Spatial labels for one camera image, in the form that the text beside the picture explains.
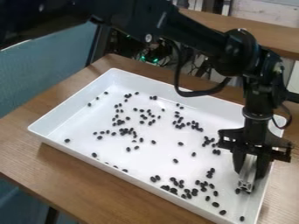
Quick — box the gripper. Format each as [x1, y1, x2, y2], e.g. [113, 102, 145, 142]
[216, 115, 294, 187]

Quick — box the silver metal bar tool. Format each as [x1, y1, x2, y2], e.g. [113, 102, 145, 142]
[237, 153, 260, 194]

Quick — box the pile of black bits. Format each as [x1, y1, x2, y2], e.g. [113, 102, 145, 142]
[63, 91, 247, 222]

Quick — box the white tray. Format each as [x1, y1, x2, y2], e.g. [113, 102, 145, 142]
[26, 67, 289, 224]

